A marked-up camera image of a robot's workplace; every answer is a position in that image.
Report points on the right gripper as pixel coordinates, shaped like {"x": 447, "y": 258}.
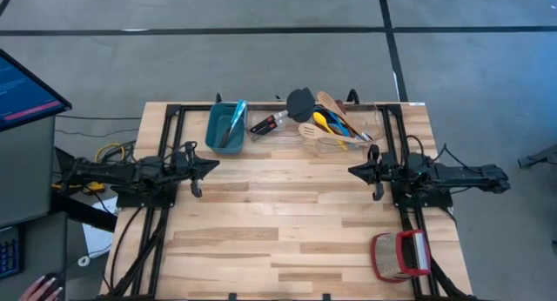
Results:
{"x": 383, "y": 168}

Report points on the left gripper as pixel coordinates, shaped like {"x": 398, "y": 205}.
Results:
{"x": 189, "y": 166}

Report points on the small blue spoon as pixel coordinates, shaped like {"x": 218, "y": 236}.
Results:
{"x": 337, "y": 123}

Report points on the yellow spoon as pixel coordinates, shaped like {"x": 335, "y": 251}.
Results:
{"x": 319, "y": 117}

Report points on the black wide round turner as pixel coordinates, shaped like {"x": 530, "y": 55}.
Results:
{"x": 306, "y": 98}

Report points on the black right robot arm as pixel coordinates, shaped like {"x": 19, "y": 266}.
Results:
{"x": 457, "y": 177}

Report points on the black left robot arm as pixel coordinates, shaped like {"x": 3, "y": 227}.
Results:
{"x": 113, "y": 172}

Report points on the teal plastic bin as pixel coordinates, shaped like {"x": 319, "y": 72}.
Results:
{"x": 217, "y": 129}

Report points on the clear plastic bin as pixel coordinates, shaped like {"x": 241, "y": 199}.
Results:
{"x": 283, "y": 138}
{"x": 376, "y": 127}

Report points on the black table clamp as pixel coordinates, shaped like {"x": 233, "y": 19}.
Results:
{"x": 218, "y": 98}
{"x": 232, "y": 297}
{"x": 353, "y": 96}
{"x": 326, "y": 297}

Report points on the white paper sheet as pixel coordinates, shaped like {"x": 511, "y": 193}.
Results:
{"x": 98, "y": 240}

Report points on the black cart leg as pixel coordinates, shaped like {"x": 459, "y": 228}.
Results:
{"x": 78, "y": 212}

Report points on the black stand leg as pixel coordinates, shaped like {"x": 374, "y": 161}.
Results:
{"x": 539, "y": 159}

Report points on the grey cabinet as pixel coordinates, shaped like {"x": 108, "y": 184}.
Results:
{"x": 26, "y": 170}

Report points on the grey side desk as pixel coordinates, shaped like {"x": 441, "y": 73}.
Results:
{"x": 43, "y": 249}

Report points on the black computer mouse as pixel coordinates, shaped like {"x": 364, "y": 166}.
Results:
{"x": 54, "y": 278}

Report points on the computer monitor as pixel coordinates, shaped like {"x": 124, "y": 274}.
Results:
{"x": 22, "y": 96}

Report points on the person's hand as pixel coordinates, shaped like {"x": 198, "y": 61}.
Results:
{"x": 41, "y": 292}

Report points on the black keyboard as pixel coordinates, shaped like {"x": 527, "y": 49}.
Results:
{"x": 11, "y": 253}

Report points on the black metal table frame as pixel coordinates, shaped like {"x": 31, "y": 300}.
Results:
{"x": 196, "y": 107}

